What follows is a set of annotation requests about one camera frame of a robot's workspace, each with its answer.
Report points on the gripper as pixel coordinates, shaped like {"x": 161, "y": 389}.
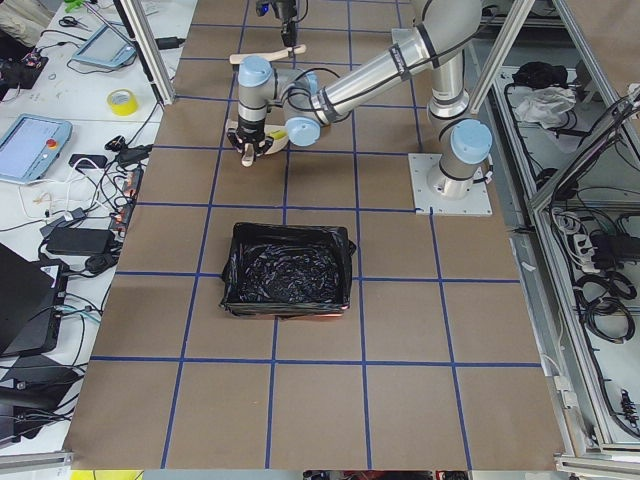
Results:
{"x": 248, "y": 133}

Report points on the beige plastic dustpan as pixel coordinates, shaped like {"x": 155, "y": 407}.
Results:
{"x": 275, "y": 140}

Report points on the beige hand brush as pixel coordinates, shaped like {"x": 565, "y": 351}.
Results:
{"x": 287, "y": 52}

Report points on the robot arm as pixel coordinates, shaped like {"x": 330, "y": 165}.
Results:
{"x": 286, "y": 11}
{"x": 435, "y": 43}

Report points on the black lined trash bin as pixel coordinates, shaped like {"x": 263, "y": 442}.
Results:
{"x": 288, "y": 271}

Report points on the yellow green sponge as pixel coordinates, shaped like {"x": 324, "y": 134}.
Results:
{"x": 278, "y": 134}

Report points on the black power adapter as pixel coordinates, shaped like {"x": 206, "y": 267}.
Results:
{"x": 168, "y": 43}

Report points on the yellow tape roll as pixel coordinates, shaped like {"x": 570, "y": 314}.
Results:
{"x": 122, "y": 102}

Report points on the far blue teach pendant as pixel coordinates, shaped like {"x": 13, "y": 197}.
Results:
{"x": 107, "y": 47}

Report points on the blue teach pendant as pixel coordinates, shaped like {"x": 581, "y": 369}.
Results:
{"x": 107, "y": 47}
{"x": 30, "y": 146}

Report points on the black scissors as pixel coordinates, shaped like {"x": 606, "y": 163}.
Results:
{"x": 69, "y": 22}

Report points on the near blue teach pendant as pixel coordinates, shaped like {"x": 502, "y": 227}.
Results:
{"x": 30, "y": 146}

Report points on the large black power brick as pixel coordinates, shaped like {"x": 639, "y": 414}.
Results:
{"x": 79, "y": 241}

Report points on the white crumpled cloth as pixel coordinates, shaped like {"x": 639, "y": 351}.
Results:
{"x": 547, "y": 107}

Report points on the black laptop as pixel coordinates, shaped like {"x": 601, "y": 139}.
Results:
{"x": 30, "y": 293}

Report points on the aluminium frame post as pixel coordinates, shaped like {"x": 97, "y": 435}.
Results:
{"x": 135, "y": 21}

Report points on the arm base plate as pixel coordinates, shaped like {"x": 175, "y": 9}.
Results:
{"x": 436, "y": 194}

